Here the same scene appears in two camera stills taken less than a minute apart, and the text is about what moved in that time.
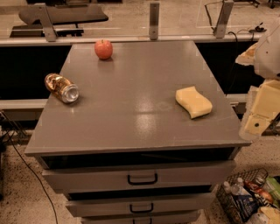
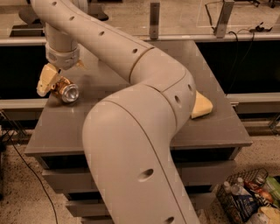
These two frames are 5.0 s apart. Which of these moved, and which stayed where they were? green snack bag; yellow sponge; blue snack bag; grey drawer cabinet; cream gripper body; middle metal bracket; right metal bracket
Moved: cream gripper body
Stayed: grey drawer cabinet; green snack bag; right metal bracket; blue snack bag; middle metal bracket; yellow sponge
